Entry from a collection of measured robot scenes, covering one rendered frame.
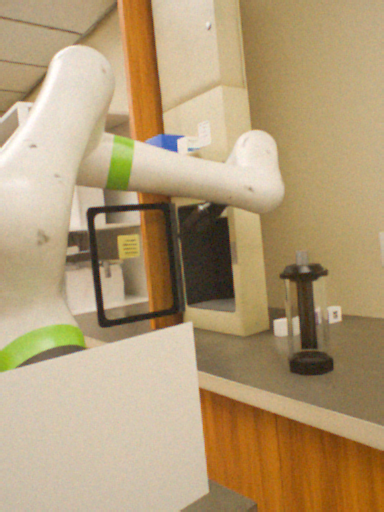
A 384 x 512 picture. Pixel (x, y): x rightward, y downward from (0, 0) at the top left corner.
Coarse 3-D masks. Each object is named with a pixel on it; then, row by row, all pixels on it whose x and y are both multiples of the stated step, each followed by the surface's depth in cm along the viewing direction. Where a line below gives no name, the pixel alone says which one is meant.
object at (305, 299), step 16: (320, 272) 95; (288, 288) 98; (304, 288) 95; (320, 288) 96; (288, 304) 98; (304, 304) 96; (320, 304) 96; (288, 320) 99; (304, 320) 96; (320, 320) 96; (288, 336) 100; (304, 336) 96; (320, 336) 96; (304, 352) 96; (320, 352) 96
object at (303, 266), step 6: (300, 252) 98; (306, 252) 98; (300, 258) 98; (306, 258) 98; (294, 264) 101; (300, 264) 98; (306, 264) 98; (312, 264) 97; (318, 264) 97; (288, 270) 98; (294, 270) 96; (300, 270) 96; (306, 270) 95; (312, 270) 95; (318, 270) 96
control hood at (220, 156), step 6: (198, 150) 127; (204, 150) 128; (210, 150) 130; (216, 150) 131; (222, 150) 133; (192, 156) 130; (198, 156) 128; (204, 156) 128; (210, 156) 130; (216, 156) 131; (222, 156) 132; (222, 162) 132
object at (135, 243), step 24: (96, 216) 145; (120, 216) 149; (144, 216) 153; (96, 240) 145; (120, 240) 149; (144, 240) 153; (120, 264) 149; (144, 264) 153; (168, 264) 158; (120, 288) 149; (144, 288) 153; (168, 288) 158; (120, 312) 148; (144, 312) 153
